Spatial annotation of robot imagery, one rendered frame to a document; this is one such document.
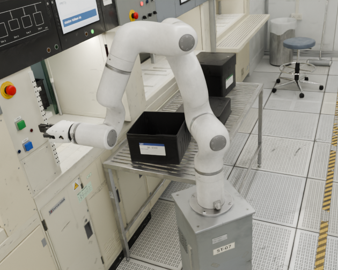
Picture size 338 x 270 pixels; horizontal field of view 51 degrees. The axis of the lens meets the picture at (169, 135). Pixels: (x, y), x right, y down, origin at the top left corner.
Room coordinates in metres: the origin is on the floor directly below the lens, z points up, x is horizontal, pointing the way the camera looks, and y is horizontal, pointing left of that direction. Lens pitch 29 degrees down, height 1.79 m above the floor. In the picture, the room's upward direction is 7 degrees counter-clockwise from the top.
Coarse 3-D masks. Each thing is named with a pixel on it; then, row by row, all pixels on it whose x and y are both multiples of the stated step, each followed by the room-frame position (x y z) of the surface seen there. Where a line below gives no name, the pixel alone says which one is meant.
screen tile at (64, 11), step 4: (60, 0) 1.66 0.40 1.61; (72, 0) 1.74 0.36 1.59; (68, 4) 1.70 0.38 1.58; (72, 4) 1.73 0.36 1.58; (76, 4) 1.75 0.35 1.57; (60, 8) 1.65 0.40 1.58; (64, 8) 1.68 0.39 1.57; (68, 8) 1.70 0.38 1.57; (72, 8) 1.73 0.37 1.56; (76, 8) 1.75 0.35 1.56; (60, 12) 1.65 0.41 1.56; (64, 12) 1.67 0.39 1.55; (68, 12) 1.69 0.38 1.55; (72, 12) 1.72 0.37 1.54
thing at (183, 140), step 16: (144, 112) 1.89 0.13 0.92; (160, 112) 1.86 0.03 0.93; (176, 112) 1.83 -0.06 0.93; (144, 128) 1.87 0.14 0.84; (160, 128) 1.86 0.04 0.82; (176, 128) 1.83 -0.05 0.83; (128, 144) 1.64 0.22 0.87; (144, 144) 1.60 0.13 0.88; (160, 144) 1.57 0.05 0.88; (176, 144) 1.55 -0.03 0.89; (144, 160) 1.61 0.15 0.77; (160, 160) 1.58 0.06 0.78; (176, 160) 1.55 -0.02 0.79
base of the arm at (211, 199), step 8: (200, 176) 1.18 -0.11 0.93; (208, 176) 1.17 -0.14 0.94; (216, 176) 1.17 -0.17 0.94; (200, 184) 1.19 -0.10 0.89; (208, 184) 1.17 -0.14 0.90; (216, 184) 1.17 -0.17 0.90; (200, 192) 1.19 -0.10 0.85; (208, 192) 1.17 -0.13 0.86; (216, 192) 1.17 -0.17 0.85; (224, 192) 1.21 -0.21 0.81; (192, 200) 1.24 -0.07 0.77; (200, 200) 1.19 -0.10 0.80; (208, 200) 1.17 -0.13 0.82; (216, 200) 1.17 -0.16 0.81; (224, 200) 1.20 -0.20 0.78; (232, 200) 1.21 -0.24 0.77; (192, 208) 1.19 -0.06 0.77; (200, 208) 1.18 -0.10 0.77; (208, 208) 1.17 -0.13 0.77; (216, 208) 1.15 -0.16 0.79; (224, 208) 1.16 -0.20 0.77
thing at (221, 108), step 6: (210, 96) 2.15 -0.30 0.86; (210, 102) 2.06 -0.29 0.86; (216, 102) 2.05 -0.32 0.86; (222, 102) 2.04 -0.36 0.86; (228, 102) 2.04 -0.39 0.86; (180, 108) 2.03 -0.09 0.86; (216, 108) 1.96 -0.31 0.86; (222, 108) 1.95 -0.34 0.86; (228, 108) 2.03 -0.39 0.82; (216, 114) 1.88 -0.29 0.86; (222, 114) 1.91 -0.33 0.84; (228, 114) 2.03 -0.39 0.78; (222, 120) 1.90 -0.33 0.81
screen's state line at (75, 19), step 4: (84, 12) 1.79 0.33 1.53; (88, 12) 1.82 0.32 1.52; (92, 12) 1.85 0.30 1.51; (96, 12) 1.87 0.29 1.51; (72, 16) 1.71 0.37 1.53; (76, 16) 1.74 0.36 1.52; (80, 16) 1.76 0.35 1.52; (84, 16) 1.79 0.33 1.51; (88, 16) 1.81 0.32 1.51; (92, 16) 1.84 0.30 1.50; (64, 20) 1.66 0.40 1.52; (68, 20) 1.68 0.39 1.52; (72, 20) 1.71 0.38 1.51; (76, 20) 1.73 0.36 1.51; (80, 20) 1.76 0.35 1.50; (64, 24) 1.66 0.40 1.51; (68, 24) 1.68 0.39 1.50
